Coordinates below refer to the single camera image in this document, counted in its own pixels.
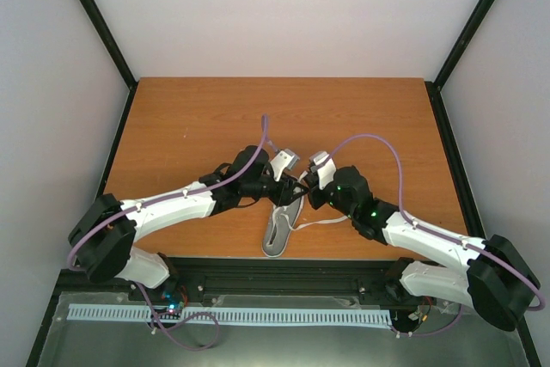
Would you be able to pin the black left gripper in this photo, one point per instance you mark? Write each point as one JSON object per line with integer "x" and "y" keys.
{"x": 285, "y": 190}

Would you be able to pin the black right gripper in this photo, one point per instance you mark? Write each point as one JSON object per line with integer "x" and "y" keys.
{"x": 313, "y": 181}

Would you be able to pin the white shoelace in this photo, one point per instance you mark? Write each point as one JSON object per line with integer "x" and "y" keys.
{"x": 318, "y": 223}

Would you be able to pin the grey canvas sneaker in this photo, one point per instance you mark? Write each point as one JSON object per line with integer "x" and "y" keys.
{"x": 281, "y": 222}

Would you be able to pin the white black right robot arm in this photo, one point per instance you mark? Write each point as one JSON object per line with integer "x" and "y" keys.
{"x": 387, "y": 225}

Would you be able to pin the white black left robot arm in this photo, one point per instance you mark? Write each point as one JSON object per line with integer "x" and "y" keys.
{"x": 105, "y": 237}

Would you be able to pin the clear plastic sheet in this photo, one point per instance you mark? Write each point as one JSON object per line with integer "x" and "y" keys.
{"x": 455, "y": 309}

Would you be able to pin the small lit circuit board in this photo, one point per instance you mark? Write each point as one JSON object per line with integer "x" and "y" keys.
{"x": 172, "y": 303}

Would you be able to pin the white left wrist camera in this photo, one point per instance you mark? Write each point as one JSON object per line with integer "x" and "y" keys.
{"x": 285, "y": 159}

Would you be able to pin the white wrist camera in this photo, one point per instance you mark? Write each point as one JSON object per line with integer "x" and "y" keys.
{"x": 285, "y": 159}
{"x": 322, "y": 165}

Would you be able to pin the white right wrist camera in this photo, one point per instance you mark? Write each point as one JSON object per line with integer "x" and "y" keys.
{"x": 322, "y": 165}

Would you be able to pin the black front frame rail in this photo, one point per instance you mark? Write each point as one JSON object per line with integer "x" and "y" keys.
{"x": 389, "y": 284}

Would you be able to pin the black right table rail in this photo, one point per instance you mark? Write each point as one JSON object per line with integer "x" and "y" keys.
{"x": 455, "y": 148}

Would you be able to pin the black table rail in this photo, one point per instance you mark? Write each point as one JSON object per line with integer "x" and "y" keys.
{"x": 455, "y": 148}
{"x": 116, "y": 140}

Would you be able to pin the black left table rail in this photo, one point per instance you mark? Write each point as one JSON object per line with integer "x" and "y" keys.
{"x": 116, "y": 140}

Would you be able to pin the light blue slotted cable duct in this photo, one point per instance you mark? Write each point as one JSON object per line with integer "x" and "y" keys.
{"x": 234, "y": 317}

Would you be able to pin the black right rear frame post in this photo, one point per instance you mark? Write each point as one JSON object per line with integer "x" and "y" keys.
{"x": 469, "y": 30}

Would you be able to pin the black frame post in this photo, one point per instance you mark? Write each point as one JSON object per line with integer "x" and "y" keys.
{"x": 469, "y": 30}
{"x": 99, "y": 23}

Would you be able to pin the black left rear frame post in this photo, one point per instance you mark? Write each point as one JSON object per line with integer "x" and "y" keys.
{"x": 99, "y": 23}

